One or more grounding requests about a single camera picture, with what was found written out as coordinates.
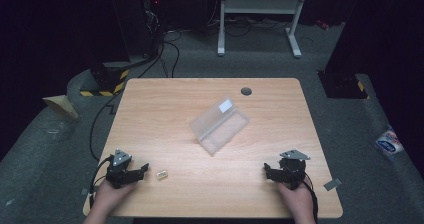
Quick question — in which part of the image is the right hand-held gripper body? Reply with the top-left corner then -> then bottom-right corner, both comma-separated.
278,149 -> 311,190

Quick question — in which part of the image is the person's right hand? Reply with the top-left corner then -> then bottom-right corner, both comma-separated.
277,181 -> 316,219

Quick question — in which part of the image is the white metal stand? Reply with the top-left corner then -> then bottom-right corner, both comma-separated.
216,0 -> 310,59

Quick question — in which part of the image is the black floor cable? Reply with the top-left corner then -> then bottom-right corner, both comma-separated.
88,30 -> 182,162

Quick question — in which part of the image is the beige paper wedge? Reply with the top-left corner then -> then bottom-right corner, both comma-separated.
41,94 -> 80,120

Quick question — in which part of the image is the dark equipment rack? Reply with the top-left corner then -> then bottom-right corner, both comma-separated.
106,0 -> 168,62

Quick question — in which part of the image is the clear plastic box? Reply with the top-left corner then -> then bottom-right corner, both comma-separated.
189,96 -> 251,157

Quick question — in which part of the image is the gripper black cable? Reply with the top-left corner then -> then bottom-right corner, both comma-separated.
301,171 -> 320,224
88,155 -> 115,200

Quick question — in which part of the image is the person's left hand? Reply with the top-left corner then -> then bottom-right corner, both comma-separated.
88,179 -> 138,218

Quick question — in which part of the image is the blue white wipes packet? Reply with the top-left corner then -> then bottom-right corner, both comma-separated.
374,126 -> 405,158

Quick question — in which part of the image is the black yellow striped base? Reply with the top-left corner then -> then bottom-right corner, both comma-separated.
79,61 -> 131,98
317,70 -> 371,100

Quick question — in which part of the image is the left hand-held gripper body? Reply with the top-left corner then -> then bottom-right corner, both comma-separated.
105,148 -> 135,189

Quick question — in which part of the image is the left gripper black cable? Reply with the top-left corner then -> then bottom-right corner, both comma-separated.
88,155 -> 115,200

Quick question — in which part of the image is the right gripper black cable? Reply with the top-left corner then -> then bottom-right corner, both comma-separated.
301,171 -> 320,224

